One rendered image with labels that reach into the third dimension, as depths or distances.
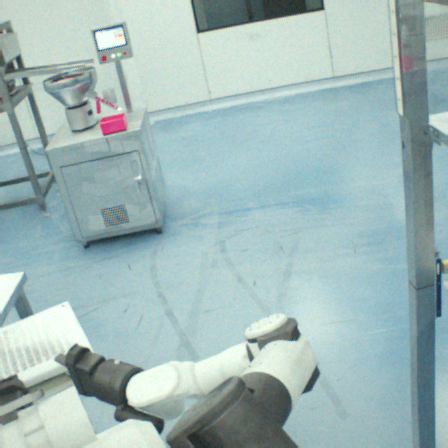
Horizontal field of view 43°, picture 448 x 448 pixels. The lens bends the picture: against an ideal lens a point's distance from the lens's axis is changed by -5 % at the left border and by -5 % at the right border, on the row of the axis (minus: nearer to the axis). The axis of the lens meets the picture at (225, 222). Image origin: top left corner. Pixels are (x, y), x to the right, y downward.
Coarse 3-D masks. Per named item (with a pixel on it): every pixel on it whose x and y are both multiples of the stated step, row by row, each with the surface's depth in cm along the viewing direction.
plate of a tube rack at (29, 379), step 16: (64, 304) 139; (64, 320) 133; (80, 336) 126; (16, 352) 125; (32, 352) 124; (48, 352) 123; (32, 368) 119; (48, 368) 118; (64, 368) 118; (32, 384) 116
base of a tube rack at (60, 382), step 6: (54, 378) 122; (60, 378) 121; (66, 378) 121; (36, 384) 121; (42, 384) 121; (48, 384) 120; (54, 384) 120; (60, 384) 120; (66, 384) 120; (72, 384) 121; (30, 390) 119; (48, 390) 118; (54, 390) 119; (60, 390) 120
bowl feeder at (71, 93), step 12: (72, 72) 389; (84, 72) 386; (48, 84) 360; (60, 84) 357; (72, 84) 359; (84, 84) 363; (60, 96) 365; (72, 96) 366; (84, 96) 372; (108, 96) 372; (72, 108) 376; (84, 108) 376; (96, 108) 373; (120, 108) 374; (72, 120) 378; (84, 120) 379
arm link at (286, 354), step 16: (272, 320) 97; (288, 320) 97; (256, 336) 96; (272, 336) 92; (288, 336) 91; (304, 336) 93; (272, 352) 86; (288, 352) 87; (304, 352) 89; (256, 368) 81; (272, 368) 81; (288, 368) 83; (304, 368) 87; (288, 384) 80; (304, 384) 86
